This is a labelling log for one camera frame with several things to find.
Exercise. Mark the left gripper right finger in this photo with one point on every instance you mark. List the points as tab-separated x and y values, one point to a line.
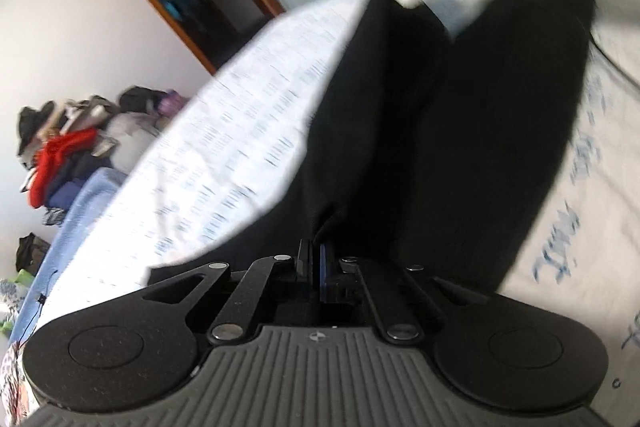
326	262

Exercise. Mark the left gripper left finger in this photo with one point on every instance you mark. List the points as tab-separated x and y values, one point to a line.
304	263

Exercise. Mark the black pants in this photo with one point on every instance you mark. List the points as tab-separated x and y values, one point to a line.
430	149

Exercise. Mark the white script-print bed sheet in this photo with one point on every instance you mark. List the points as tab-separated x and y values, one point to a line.
231	153

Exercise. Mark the pile of clothes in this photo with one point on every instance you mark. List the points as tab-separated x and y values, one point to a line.
62	144

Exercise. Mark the black bag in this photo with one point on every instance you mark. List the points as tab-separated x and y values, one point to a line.
30	253

